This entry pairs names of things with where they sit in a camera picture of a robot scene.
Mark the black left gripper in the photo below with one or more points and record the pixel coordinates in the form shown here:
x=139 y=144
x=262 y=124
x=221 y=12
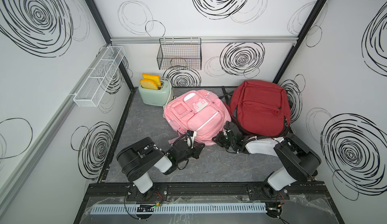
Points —
x=196 y=151

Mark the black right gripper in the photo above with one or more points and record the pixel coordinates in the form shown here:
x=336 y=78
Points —
x=217 y=138

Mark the pink backpack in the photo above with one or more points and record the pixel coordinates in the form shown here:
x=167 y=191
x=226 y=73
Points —
x=201 y=111

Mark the red and black backpack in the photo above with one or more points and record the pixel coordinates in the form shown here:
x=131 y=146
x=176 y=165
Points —
x=286 y=128

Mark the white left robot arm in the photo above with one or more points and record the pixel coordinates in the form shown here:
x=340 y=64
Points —
x=137 y=159

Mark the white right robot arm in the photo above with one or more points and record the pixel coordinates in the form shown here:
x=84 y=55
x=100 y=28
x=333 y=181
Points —
x=299 y=161

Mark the mint green toaster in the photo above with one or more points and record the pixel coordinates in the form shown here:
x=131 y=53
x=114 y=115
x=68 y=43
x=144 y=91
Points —
x=160 y=97

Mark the front toast slice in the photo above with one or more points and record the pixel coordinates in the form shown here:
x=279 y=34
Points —
x=148 y=84

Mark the toast slice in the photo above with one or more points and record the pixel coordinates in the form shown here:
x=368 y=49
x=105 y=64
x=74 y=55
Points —
x=154 y=78
x=148 y=84

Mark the rear toast slice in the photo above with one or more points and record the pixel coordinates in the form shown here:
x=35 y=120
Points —
x=154 y=78

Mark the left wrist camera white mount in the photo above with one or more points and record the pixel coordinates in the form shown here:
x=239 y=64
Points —
x=190 y=138

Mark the grey slotted cable duct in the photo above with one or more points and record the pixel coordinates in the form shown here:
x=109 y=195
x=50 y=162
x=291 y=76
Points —
x=192 y=208

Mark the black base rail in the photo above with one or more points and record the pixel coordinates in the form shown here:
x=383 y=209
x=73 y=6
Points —
x=162 y=191

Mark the black wire basket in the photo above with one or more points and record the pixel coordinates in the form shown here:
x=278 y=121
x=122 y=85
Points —
x=180 y=52

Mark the white mesh wall shelf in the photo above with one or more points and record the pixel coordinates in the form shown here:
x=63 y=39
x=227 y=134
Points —
x=102 y=72

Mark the black corner frame post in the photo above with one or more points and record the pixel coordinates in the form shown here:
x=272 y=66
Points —
x=301 y=36

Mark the grey wall rail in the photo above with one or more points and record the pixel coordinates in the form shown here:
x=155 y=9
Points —
x=204 y=39

